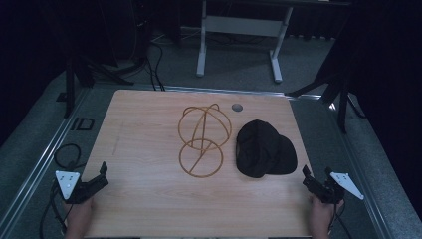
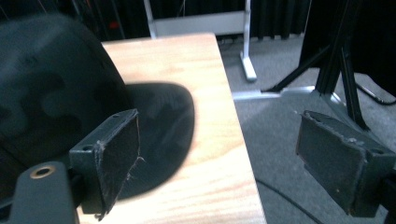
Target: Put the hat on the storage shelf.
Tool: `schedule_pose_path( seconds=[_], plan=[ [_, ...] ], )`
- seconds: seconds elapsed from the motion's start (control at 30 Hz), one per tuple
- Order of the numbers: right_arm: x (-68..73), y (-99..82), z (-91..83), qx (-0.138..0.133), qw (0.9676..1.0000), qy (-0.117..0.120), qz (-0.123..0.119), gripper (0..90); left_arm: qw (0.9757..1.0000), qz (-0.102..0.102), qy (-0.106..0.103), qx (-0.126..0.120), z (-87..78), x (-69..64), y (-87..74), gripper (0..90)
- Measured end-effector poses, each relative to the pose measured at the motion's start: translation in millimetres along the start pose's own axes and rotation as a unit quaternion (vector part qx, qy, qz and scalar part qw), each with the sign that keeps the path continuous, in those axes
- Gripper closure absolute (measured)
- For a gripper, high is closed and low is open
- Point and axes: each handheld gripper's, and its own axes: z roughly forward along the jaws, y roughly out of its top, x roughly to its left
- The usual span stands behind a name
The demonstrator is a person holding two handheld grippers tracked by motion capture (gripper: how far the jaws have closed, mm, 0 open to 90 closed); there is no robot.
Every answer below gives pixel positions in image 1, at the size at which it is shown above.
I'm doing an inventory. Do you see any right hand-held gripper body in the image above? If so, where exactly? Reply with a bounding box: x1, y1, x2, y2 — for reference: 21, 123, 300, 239
302, 167, 365, 205

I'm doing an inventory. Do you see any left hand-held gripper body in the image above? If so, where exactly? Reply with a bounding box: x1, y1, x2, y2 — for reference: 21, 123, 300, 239
55, 169, 109, 205

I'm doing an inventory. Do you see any black cap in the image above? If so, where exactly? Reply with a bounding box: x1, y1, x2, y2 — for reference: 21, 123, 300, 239
235, 119, 299, 179

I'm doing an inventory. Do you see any gold wire hat stand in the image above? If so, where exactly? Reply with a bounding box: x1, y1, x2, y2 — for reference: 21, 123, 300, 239
177, 103, 233, 178

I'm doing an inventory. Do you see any person's left hand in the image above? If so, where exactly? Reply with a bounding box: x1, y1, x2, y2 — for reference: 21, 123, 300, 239
64, 196, 96, 239

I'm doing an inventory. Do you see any person's right hand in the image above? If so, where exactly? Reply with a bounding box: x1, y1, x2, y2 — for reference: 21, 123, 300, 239
309, 194, 344, 239

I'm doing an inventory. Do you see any black tripod stand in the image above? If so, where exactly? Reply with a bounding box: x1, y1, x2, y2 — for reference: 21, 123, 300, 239
286, 63, 367, 134
56, 49, 135, 120

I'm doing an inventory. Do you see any black cable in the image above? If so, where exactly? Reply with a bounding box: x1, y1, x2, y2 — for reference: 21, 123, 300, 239
145, 41, 166, 92
53, 142, 88, 171
39, 178, 73, 239

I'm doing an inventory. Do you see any metal floor rail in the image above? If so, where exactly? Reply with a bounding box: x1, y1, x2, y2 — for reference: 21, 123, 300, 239
0, 87, 92, 233

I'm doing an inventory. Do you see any white desk frame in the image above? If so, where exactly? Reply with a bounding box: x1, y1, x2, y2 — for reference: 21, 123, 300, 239
195, 0, 295, 84

